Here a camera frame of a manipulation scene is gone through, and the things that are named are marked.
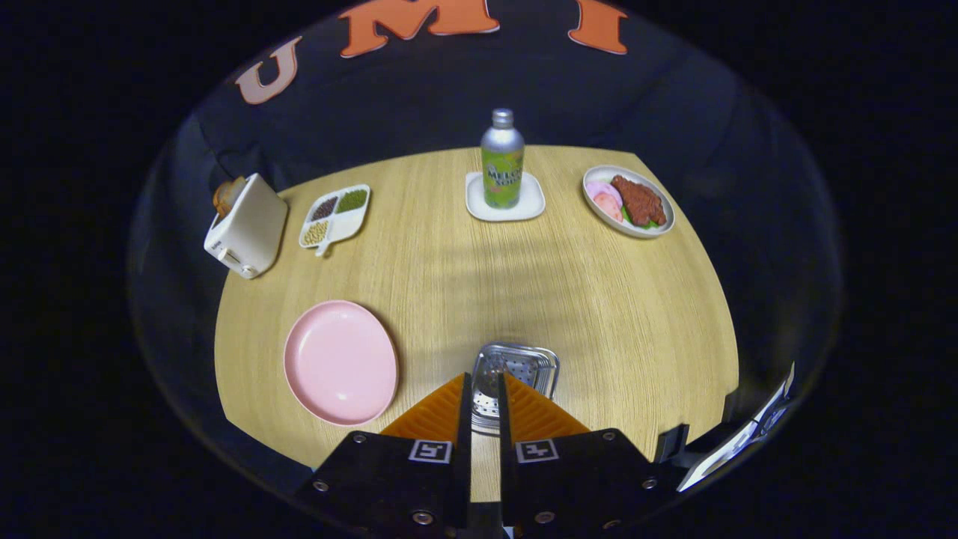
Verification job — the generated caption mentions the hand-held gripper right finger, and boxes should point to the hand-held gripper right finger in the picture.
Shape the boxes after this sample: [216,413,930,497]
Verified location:
[498,372,678,536]

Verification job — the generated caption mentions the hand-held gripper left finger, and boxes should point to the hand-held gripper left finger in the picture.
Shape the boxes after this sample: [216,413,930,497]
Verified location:
[294,372,474,536]

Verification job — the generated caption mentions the pink plate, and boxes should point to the pink plate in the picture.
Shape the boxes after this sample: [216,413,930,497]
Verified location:
[283,300,400,427]

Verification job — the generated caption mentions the white square coaster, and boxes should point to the white square coaster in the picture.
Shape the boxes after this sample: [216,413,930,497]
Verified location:
[465,171,546,222]

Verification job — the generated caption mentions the white divided snack dish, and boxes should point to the white divided snack dish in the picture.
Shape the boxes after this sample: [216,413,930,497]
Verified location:
[299,183,372,258]

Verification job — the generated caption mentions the pink ham slices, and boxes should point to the pink ham slices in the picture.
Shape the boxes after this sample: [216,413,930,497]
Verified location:
[586,180,624,223]

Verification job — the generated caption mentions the green soda bottle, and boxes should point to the green soda bottle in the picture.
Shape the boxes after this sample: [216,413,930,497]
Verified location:
[480,108,525,210]

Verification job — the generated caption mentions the red meat piece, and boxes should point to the red meat piece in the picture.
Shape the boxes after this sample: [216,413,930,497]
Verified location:
[611,174,666,227]

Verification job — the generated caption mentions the white oval dish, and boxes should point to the white oval dish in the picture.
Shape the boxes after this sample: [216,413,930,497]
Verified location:
[582,165,676,240]

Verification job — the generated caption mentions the white toaster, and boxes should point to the white toaster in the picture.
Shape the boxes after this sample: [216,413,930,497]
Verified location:
[204,173,289,280]

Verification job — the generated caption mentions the metal wire cutlery basket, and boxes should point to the metal wire cutlery basket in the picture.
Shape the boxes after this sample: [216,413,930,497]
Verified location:
[470,341,561,436]

